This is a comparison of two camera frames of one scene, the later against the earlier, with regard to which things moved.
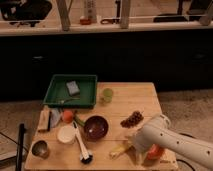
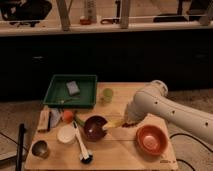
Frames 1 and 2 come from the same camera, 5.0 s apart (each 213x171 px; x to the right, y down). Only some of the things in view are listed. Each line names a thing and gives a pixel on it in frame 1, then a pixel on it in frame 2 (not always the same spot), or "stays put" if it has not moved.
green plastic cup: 108,95 stays put
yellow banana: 118,150 → 113,122
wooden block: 45,120 stays put
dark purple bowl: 96,128 stays put
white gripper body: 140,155 → 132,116
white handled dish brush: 85,157 stays put
